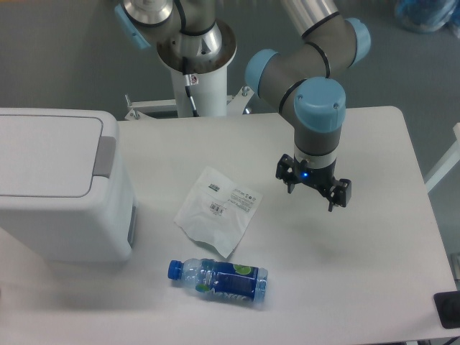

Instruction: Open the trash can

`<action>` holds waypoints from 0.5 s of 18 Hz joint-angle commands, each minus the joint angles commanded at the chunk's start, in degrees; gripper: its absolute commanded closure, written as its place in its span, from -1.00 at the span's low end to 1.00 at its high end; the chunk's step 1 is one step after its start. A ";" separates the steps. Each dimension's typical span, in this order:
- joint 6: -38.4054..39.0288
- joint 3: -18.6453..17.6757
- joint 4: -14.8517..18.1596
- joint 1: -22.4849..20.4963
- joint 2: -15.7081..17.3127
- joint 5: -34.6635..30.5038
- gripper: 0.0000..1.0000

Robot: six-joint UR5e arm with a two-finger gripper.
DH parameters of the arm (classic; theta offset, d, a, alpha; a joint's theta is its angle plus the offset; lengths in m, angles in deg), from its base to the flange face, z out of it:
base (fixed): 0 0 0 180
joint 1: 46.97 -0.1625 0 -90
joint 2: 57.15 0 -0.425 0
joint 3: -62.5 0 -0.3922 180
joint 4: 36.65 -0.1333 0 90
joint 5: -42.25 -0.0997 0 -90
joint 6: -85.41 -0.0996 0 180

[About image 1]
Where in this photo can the blue-label plastic water bottle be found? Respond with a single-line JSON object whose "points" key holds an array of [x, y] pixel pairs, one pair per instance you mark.
{"points": [[221, 279]]}

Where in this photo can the black device at table edge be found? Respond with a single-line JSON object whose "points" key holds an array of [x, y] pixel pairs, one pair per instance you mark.
{"points": [[447, 306]]}

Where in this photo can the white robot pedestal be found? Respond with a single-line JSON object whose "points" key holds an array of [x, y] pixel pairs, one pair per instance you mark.
{"points": [[198, 69]]}

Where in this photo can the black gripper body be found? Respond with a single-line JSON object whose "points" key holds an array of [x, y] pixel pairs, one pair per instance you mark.
{"points": [[320, 179]]}

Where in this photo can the white push-lid trash can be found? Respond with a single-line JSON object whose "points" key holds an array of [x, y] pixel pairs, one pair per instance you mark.
{"points": [[65, 191]]}

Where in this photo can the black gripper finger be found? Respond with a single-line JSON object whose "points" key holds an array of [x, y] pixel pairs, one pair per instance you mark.
{"points": [[285, 171], [337, 192]]}

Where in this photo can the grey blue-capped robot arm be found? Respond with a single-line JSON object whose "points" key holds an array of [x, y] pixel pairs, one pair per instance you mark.
{"points": [[301, 86]]}

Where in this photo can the white plastic pouch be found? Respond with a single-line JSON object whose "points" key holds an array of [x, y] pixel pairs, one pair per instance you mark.
{"points": [[217, 211]]}

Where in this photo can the white frame leg right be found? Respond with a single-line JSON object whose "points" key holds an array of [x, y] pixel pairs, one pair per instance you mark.
{"points": [[449, 159]]}

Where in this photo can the blue plastic bag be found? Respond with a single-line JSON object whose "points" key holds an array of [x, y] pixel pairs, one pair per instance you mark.
{"points": [[424, 16]]}

